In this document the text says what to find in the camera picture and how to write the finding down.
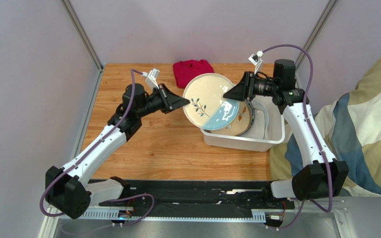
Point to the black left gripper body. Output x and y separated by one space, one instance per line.
153 104

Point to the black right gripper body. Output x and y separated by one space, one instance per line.
247 86

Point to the round wooden board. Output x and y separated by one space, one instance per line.
239 125

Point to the light blue plate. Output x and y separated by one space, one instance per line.
208 109

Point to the white rectangular plate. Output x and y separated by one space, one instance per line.
261 121

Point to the white plastic bin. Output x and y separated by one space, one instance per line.
275 133

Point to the white plate with red flowers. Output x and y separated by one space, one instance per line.
252 113

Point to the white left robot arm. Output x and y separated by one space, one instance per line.
68 188

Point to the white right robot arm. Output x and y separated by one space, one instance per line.
322 174

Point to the red folded cloth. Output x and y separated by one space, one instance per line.
185 71

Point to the patterned quilt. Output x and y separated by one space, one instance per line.
351 128

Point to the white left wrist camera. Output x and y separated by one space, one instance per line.
151 78

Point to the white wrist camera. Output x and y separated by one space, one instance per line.
151 78
257 61

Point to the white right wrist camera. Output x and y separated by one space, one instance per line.
257 61

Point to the aluminium frame post right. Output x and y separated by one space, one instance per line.
319 25

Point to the aluminium frame post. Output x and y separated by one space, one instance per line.
74 18
319 25

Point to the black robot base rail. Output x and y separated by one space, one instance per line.
207 199

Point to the aluminium frame post left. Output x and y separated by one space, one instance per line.
74 18

